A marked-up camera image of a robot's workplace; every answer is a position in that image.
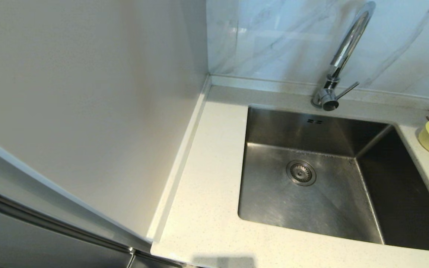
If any chrome gooseneck faucet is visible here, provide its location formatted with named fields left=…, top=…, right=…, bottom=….
left=311, top=1, right=377, bottom=112

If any stainless steel sink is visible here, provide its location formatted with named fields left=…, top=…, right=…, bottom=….
left=238, top=104, right=429, bottom=253

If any round metal drain strainer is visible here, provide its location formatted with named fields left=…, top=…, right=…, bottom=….
left=286, top=159, right=317, bottom=186

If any tall cabinet side panel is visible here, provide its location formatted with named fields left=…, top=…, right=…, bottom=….
left=0, top=0, right=209, bottom=253

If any chrome cabinet edge trim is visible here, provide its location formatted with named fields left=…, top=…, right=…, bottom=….
left=0, top=184, right=135, bottom=257

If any tall cabinet steel front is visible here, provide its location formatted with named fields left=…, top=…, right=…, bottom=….
left=0, top=194, right=183, bottom=268

